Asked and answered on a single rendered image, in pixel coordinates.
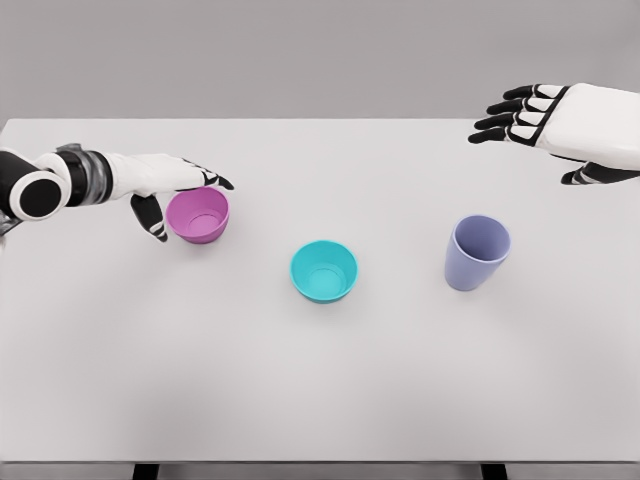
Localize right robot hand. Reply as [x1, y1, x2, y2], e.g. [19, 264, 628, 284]
[467, 83, 640, 186]

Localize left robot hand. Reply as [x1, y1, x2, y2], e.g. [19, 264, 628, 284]
[118, 153, 235, 244]

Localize pink bowl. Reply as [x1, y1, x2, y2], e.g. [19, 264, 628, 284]
[165, 186, 231, 246]

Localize lavender cup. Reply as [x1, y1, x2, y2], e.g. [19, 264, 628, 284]
[444, 214, 512, 292]

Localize teal bowl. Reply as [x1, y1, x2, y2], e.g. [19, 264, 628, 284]
[289, 240, 360, 304]

